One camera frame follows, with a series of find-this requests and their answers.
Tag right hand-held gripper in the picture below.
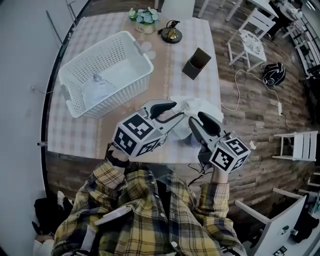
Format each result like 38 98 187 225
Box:
188 111 252 174

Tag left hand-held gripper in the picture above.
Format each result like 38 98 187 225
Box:
113 100 186 159

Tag white garment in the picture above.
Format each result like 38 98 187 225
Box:
169 96 225 141

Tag pale blue garment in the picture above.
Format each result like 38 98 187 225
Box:
83 73 119 107

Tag white plastic laundry basket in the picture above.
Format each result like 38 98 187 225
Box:
57 30 155 120

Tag person's right forearm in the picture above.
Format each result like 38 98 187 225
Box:
197 166 232 221

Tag person's left forearm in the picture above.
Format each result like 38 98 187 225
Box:
87 146 131 191

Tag dark brown square holder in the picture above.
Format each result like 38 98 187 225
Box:
181 46 213 81

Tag black striped helmet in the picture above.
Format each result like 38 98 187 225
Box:
261 62 286 88

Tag beige checked tablecloth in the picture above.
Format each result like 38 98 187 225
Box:
47 12 222 165

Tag white chair floral cushion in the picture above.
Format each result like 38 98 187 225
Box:
226 7 276 73

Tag white slatted chair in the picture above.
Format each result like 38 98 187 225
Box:
271 130 319 162

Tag potted blue white flowers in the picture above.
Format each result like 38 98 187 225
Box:
128 7 161 35

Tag white shade table lamp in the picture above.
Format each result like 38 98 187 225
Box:
157 0 196 45

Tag yellow plaid shirt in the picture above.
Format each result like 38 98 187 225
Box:
51 159 248 256

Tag white flat device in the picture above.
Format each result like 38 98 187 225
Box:
93 204 135 227

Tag white table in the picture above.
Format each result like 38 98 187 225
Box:
233 187 320 256

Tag thin metal pole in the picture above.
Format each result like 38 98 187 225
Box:
45 9 63 44

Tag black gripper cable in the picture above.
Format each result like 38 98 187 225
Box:
187 147 213 187

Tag black wrist strap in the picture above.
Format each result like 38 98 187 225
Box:
104 142 131 168

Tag white power strip cable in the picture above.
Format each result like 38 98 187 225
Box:
221 69 284 117

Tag thin white cable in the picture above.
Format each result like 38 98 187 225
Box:
29 85 55 95

